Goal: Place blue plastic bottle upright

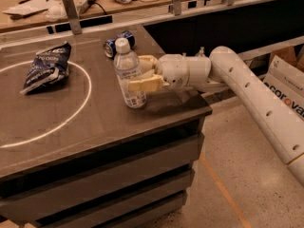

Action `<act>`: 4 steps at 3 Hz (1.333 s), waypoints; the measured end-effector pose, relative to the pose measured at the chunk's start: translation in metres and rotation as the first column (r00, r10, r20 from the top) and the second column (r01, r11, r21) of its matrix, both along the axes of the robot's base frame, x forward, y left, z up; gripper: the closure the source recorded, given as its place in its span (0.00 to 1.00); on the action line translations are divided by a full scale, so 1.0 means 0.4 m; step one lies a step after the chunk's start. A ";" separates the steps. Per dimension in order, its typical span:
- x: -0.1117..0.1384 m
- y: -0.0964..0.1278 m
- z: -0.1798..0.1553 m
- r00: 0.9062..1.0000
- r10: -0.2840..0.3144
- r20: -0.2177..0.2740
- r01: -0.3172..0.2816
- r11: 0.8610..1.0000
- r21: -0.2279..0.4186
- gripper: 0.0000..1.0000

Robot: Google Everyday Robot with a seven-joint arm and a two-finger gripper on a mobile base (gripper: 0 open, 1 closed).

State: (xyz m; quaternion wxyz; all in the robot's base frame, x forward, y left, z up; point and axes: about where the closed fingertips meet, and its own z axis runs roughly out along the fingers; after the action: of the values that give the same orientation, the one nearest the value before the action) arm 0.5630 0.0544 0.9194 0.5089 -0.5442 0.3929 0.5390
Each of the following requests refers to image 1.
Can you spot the black pen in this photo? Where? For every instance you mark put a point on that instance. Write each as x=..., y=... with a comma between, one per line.
x=23, y=1

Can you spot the grey metal bracket post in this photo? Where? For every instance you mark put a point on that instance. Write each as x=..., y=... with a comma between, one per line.
x=72, y=16

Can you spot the white printed cardboard box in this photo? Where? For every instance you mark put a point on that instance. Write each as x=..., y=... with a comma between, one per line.
x=285, y=78

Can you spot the white paper sheets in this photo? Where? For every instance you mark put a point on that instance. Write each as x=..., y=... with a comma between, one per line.
x=30, y=7

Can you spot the right small clear bottle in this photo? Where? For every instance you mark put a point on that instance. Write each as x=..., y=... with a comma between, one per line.
x=201, y=52

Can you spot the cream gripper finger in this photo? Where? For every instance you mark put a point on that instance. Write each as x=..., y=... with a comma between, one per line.
x=151, y=84
x=148, y=62

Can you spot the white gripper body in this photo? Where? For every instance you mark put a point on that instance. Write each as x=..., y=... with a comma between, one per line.
x=175, y=69

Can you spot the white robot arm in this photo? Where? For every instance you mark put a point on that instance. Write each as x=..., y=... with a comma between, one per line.
x=224, y=68

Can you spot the blue soda can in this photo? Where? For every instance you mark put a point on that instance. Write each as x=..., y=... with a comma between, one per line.
x=109, y=44

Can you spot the blue chip bag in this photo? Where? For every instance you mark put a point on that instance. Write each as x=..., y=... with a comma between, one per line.
x=48, y=67

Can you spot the grey table cabinet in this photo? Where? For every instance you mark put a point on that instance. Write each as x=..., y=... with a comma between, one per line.
x=73, y=155

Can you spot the white crumpled mask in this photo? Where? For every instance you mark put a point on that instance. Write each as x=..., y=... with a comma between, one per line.
x=55, y=13

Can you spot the clear plastic water bottle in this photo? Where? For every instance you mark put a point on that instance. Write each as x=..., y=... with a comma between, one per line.
x=127, y=66

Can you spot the white power strip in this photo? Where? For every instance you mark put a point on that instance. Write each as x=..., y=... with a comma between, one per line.
x=83, y=5

